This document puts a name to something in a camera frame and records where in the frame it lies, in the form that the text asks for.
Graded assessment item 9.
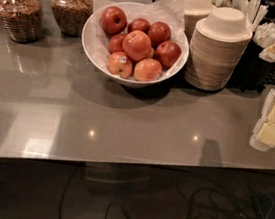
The red apple top right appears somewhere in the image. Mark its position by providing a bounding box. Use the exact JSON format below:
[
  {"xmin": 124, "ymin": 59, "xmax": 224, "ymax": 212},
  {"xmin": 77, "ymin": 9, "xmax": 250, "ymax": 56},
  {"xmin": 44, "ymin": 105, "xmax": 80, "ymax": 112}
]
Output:
[{"xmin": 147, "ymin": 21, "xmax": 172, "ymax": 48}]

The left glass granola jar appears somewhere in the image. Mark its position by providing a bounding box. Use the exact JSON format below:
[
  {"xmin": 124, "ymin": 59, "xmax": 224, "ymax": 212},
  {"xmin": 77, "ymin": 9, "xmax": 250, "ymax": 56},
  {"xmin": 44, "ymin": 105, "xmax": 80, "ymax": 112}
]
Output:
[{"xmin": 0, "ymin": 0, "xmax": 44, "ymax": 43}]

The glass granola jar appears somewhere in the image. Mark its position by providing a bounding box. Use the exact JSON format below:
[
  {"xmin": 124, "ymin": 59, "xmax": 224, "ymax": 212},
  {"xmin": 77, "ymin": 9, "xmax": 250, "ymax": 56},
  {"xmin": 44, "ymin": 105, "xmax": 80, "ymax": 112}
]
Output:
[
  {"xmin": 0, "ymin": 0, "xmax": 44, "ymax": 43},
  {"xmin": 50, "ymin": 0, "xmax": 93, "ymax": 37}
]

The front stack of paper bowls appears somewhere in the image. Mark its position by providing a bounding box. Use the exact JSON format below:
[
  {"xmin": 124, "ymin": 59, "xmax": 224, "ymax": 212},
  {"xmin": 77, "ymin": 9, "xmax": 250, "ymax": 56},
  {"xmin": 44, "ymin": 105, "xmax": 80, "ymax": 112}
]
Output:
[{"xmin": 183, "ymin": 7, "xmax": 253, "ymax": 92}]

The red apple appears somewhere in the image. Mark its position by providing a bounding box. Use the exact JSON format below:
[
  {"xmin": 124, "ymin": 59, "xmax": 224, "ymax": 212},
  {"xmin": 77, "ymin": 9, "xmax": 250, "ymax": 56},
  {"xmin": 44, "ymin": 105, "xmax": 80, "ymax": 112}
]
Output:
[
  {"xmin": 108, "ymin": 33, "xmax": 125, "ymax": 54},
  {"xmin": 147, "ymin": 21, "xmax": 172, "ymax": 48},
  {"xmin": 127, "ymin": 18, "xmax": 151, "ymax": 33},
  {"xmin": 101, "ymin": 6, "xmax": 127, "ymax": 35},
  {"xmin": 155, "ymin": 41, "xmax": 182, "ymax": 68}
]

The red apple top left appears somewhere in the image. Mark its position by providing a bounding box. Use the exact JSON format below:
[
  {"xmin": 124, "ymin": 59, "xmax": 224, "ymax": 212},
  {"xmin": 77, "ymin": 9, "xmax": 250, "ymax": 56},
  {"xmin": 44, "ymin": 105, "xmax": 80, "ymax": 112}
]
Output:
[{"xmin": 101, "ymin": 6, "xmax": 127, "ymax": 35}]

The red apple left middle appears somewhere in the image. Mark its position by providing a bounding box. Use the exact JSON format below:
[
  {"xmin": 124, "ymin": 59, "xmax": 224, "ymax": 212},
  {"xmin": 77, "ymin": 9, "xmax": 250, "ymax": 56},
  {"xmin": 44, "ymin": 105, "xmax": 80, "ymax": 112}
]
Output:
[{"xmin": 108, "ymin": 33, "xmax": 125, "ymax": 54}]

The middle glass granola jar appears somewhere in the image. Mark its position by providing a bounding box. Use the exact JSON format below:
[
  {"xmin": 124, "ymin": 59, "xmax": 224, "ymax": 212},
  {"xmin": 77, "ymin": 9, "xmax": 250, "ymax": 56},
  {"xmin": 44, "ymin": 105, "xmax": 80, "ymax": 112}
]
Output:
[{"xmin": 50, "ymin": 0, "xmax": 93, "ymax": 37}]

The yellow-red apple with sticker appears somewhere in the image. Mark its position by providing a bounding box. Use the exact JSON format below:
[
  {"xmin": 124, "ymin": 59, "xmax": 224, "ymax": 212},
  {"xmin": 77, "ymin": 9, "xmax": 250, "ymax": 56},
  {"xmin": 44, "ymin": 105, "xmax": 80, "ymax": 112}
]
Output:
[{"xmin": 107, "ymin": 51, "xmax": 133, "ymax": 79}]

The large red-yellow apple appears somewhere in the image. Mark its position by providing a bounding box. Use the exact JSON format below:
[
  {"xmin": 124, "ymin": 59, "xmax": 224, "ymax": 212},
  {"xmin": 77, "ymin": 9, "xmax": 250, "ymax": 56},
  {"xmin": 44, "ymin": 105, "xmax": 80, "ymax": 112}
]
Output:
[{"xmin": 122, "ymin": 30, "xmax": 152, "ymax": 61}]

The white ceramic bowl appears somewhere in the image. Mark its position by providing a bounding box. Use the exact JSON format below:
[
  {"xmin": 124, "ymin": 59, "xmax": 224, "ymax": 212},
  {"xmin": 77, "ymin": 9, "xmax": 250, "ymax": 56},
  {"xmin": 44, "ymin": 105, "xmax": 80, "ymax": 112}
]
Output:
[{"xmin": 75, "ymin": 0, "xmax": 196, "ymax": 95}]

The red apple top middle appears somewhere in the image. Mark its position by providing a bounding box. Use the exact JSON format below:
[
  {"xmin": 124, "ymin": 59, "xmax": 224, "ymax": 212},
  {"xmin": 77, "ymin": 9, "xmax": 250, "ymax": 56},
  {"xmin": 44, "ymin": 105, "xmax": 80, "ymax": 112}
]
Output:
[{"xmin": 127, "ymin": 18, "xmax": 151, "ymax": 33}]

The yellow-red apple front right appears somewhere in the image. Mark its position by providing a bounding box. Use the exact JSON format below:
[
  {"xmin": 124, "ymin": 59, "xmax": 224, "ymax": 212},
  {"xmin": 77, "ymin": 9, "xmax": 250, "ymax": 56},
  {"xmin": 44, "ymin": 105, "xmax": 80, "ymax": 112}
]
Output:
[{"xmin": 133, "ymin": 58, "xmax": 162, "ymax": 82}]

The black condiment organizer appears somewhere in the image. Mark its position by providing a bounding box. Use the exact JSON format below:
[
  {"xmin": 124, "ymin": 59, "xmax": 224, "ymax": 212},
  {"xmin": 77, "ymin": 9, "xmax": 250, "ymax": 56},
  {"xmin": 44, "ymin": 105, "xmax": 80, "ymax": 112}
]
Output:
[{"xmin": 226, "ymin": 41, "xmax": 275, "ymax": 93}]

